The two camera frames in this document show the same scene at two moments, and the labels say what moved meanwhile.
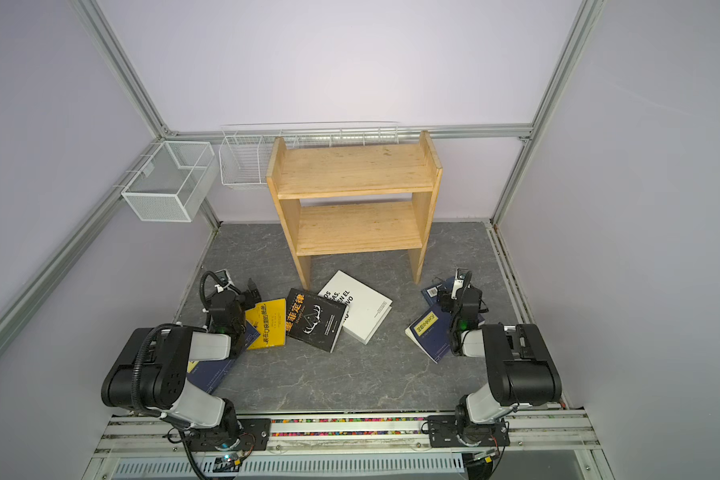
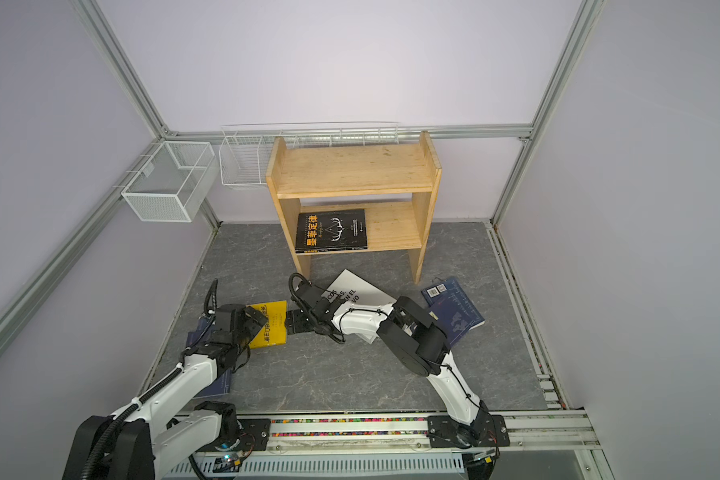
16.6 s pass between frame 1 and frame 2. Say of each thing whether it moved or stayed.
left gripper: moved
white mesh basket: stayed
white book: stayed
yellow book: stayed
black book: moved
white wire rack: stayed
